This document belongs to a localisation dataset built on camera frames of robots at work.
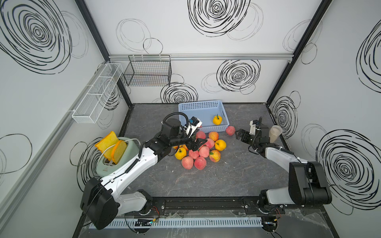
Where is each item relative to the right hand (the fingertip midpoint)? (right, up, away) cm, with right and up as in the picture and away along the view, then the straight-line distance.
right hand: (241, 133), depth 92 cm
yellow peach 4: (-39, -3, -25) cm, 46 cm away
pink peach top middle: (-26, -1, +3) cm, 26 cm away
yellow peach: (-13, +8, +13) cm, 20 cm away
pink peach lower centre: (-30, -12, -5) cm, 32 cm away
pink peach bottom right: (-26, -16, -9) cm, 32 cm away
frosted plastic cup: (+21, +1, 0) cm, 21 cm away
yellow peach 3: (-37, -11, -5) cm, 39 cm away
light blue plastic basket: (-20, +15, +24) cm, 35 cm away
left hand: (-26, +2, -19) cm, 32 cm away
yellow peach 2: (-13, -7, -1) cm, 15 cm away
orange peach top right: (-17, -1, +4) cm, 17 cm away
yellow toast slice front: (-66, -6, -21) cm, 70 cm away
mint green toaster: (-74, -14, -19) cm, 78 cm away
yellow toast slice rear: (-73, -2, -16) cm, 75 cm away
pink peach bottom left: (-33, -16, -8) cm, 38 cm away
